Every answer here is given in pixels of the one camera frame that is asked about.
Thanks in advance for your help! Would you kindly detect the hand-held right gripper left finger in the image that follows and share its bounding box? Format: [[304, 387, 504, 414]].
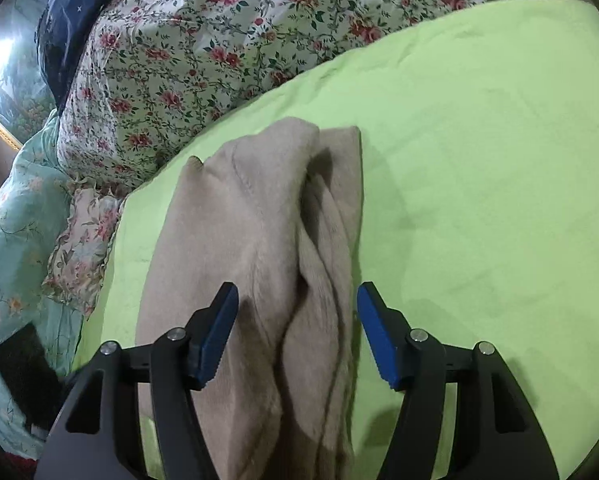
[[33, 281, 240, 480]]

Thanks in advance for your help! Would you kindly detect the navy blue cloth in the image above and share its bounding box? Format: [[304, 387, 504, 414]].
[[38, 0, 145, 106]]

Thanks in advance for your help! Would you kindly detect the beige knit sweater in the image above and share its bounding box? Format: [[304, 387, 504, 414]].
[[135, 116, 363, 480]]

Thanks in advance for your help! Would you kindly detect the teal floral quilt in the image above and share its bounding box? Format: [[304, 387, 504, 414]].
[[0, 107, 87, 461]]

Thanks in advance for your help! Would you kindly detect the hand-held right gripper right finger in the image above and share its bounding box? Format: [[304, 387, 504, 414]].
[[357, 281, 560, 480]]

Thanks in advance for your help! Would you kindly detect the white floral quilt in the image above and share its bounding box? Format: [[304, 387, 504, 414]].
[[59, 0, 590, 191]]

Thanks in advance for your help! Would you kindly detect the ruffled floral pillow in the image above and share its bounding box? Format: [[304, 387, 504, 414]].
[[42, 180, 127, 318]]

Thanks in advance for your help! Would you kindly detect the lime green bed sheet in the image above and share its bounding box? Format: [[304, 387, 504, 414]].
[[72, 0, 599, 480]]

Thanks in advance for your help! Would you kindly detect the gold framed landscape picture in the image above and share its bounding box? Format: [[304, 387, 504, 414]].
[[0, 0, 55, 151]]

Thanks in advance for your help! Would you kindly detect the black object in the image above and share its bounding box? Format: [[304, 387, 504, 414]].
[[0, 325, 65, 433]]

